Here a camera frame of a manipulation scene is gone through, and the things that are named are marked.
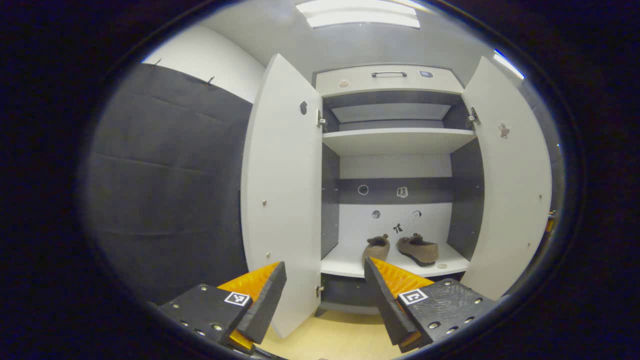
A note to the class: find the white cabinet drawer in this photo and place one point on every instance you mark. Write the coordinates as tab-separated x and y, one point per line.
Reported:
360	82

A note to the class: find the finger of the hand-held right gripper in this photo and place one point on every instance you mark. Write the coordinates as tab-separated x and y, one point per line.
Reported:
550	224

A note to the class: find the ceiling light panel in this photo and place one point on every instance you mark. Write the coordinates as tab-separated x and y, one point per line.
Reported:
357	12
509	64

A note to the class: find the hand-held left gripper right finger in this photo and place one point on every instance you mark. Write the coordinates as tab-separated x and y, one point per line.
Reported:
385	300

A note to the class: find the brown shoe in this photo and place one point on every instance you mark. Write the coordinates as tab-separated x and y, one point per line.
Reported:
419	251
376	247

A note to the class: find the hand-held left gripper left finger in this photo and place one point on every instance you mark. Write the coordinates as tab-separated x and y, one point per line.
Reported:
265	305

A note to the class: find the white shoe cabinet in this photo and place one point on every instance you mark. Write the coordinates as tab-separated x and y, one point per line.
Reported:
395	140

